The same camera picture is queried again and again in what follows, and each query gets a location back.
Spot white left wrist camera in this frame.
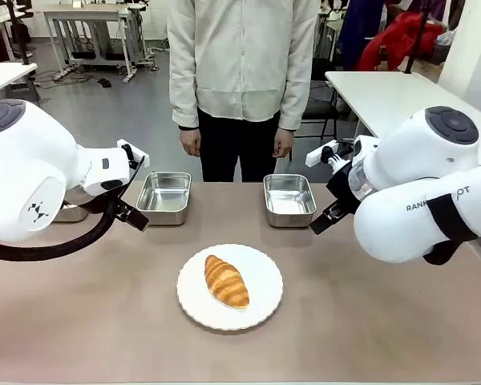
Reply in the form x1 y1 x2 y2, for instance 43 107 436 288
115 138 150 169

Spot black stand pole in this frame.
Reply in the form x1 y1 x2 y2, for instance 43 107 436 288
403 0 430 75

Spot person's right forearm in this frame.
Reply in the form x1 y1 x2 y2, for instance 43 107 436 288
171 59 202 130

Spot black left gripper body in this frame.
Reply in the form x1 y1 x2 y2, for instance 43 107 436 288
112 199 132 222

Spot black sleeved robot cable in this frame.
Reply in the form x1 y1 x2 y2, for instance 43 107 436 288
0 155 146 261

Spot person's cream shirt torso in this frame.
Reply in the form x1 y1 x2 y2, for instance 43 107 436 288
167 0 320 132

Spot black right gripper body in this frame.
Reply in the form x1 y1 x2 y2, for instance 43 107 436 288
325 158 362 214

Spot dark blue garment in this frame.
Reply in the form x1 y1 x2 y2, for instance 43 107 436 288
336 0 386 71

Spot rectangular stainless steel container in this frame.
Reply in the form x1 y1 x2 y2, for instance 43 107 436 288
135 171 192 226
263 173 317 229
52 199 90 224

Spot white side table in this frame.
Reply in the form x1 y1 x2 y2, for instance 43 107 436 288
0 63 38 101
324 70 468 140

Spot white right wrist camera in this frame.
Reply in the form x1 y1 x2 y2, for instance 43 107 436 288
305 140 354 168

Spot person's black trousers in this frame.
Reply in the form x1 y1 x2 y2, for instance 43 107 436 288
197 107 281 184

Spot black floor cables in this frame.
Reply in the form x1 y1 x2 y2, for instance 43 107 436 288
34 66 113 90

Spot golden brown croissant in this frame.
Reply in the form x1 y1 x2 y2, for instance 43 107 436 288
204 254 250 310

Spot person's left hand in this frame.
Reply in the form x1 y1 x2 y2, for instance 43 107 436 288
272 127 294 159

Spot black strap on arm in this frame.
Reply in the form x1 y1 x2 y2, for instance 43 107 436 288
422 192 480 265

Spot person's left forearm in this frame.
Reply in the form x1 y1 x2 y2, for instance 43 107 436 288
277 59 317 132

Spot person's right hand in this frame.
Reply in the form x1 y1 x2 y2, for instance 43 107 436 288
179 126 202 157

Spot white round plate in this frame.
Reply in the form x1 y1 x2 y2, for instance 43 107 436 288
176 243 285 332

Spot grey workbench with frame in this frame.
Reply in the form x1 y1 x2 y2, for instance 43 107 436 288
43 2 150 83

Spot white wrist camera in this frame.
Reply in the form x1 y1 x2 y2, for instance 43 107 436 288
305 140 354 168
115 138 150 169

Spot red jacket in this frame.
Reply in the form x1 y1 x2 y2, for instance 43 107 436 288
356 11 444 72

